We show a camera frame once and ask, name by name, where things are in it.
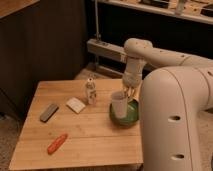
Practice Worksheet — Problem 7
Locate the background shelf with items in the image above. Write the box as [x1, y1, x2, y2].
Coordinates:
[97, 0, 213, 25]

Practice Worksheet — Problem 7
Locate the white rectangular sponge block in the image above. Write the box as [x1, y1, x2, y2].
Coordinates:
[66, 97, 86, 113]

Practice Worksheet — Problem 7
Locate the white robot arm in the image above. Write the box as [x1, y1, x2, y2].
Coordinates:
[123, 38, 213, 171]

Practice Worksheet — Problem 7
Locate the orange carrot toy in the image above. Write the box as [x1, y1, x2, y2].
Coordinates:
[47, 134, 68, 155]

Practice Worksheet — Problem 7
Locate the wooden table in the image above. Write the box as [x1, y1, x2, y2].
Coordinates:
[9, 79, 143, 171]

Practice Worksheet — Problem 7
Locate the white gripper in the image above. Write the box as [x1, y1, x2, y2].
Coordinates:
[122, 71, 142, 100]

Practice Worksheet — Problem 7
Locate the small white bottle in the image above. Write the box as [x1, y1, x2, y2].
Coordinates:
[85, 78, 96, 105]

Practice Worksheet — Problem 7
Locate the green ceramic bowl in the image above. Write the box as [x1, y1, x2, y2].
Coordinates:
[109, 99, 139, 127]

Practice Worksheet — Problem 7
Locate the dark grey rectangular block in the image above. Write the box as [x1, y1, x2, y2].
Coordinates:
[40, 104, 59, 122]

